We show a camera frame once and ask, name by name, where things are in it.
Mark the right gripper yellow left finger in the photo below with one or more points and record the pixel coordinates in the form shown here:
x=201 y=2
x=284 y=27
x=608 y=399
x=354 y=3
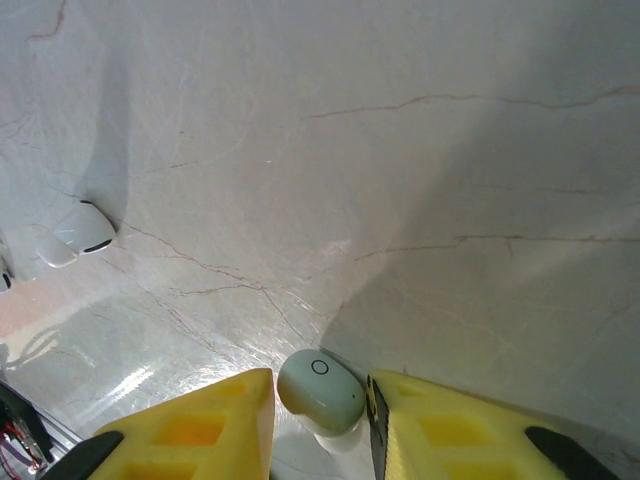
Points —
x=200 y=425

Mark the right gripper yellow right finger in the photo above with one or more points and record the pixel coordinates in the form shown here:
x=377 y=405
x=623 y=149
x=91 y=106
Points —
x=450 y=440

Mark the long aluminium mounting rail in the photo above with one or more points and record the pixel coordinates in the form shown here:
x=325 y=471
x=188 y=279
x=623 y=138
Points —
x=60 y=430

